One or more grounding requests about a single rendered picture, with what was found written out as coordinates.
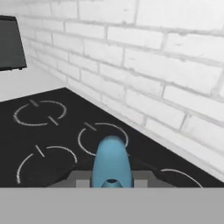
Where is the black hob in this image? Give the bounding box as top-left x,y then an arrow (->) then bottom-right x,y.
0,87 -> 224,188

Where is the dark grey appliance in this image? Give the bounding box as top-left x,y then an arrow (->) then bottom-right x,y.
0,15 -> 28,72

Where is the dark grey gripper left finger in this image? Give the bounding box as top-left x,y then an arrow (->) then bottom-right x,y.
47,170 -> 95,188

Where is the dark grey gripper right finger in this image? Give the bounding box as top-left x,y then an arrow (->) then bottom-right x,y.
130,170 -> 177,188

